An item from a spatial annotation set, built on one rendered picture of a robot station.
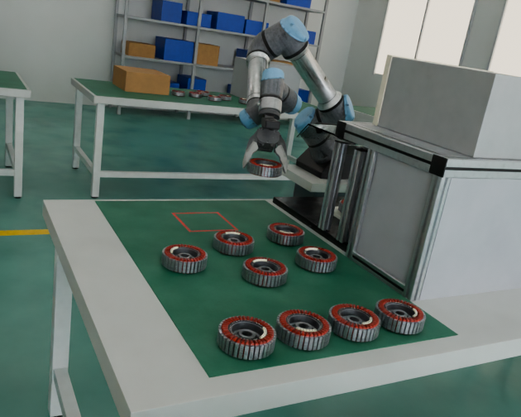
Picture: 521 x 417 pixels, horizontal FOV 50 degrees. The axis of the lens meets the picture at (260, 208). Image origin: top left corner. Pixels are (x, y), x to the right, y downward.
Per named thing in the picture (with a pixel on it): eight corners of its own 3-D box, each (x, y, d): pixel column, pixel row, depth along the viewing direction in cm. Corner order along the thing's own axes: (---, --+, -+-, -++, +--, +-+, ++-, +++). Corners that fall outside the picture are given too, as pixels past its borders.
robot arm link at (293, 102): (274, 105, 202) (259, 93, 193) (301, 92, 197) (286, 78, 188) (279, 123, 198) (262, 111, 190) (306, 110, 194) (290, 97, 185)
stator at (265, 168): (246, 166, 181) (247, 155, 179) (279, 170, 182) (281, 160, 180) (246, 175, 170) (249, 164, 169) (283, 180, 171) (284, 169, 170)
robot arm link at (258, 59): (239, 38, 225) (233, 117, 194) (261, 25, 221) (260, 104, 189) (255, 58, 233) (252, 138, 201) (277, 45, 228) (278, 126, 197)
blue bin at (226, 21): (204, 27, 807) (207, 10, 800) (231, 31, 827) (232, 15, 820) (216, 29, 772) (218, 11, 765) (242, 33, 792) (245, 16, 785)
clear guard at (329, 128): (296, 136, 189) (298, 120, 188) (351, 141, 201) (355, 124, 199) (352, 162, 163) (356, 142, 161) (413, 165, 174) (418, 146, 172)
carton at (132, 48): (120, 52, 764) (121, 39, 759) (145, 55, 781) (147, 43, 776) (128, 55, 731) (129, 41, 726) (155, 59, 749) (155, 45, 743)
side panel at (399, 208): (344, 256, 161) (368, 148, 152) (352, 256, 163) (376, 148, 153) (409, 301, 138) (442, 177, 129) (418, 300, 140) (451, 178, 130)
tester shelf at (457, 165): (334, 135, 165) (337, 120, 163) (489, 145, 198) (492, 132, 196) (442, 178, 129) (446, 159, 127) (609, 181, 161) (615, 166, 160)
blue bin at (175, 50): (154, 56, 787) (155, 35, 778) (181, 59, 807) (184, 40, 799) (163, 59, 752) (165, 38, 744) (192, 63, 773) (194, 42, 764)
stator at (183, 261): (212, 261, 142) (213, 248, 141) (198, 279, 131) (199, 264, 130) (170, 252, 144) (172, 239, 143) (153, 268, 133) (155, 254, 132)
